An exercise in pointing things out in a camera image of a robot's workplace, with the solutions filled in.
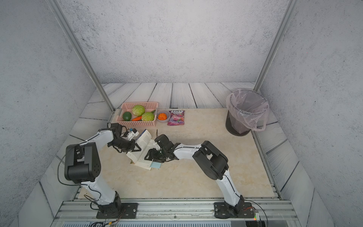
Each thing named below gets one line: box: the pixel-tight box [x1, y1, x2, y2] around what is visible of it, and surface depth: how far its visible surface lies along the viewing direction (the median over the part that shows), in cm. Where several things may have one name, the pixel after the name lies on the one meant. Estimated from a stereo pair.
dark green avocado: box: [122, 111, 132, 122], surface depth 113 cm
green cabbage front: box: [141, 109, 156, 122], surface depth 109 cm
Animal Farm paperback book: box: [126, 128, 156, 171], surface depth 93 cm
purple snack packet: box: [167, 110, 186, 126], surface depth 113 cm
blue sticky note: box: [149, 161, 162, 169], surface depth 90 cm
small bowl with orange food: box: [155, 109, 171, 123], surface depth 110 cm
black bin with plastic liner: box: [224, 88, 270, 137], surface depth 96 cm
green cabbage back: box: [131, 104, 146, 117], surface depth 113 cm
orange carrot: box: [131, 115, 143, 122], surface depth 113 cm
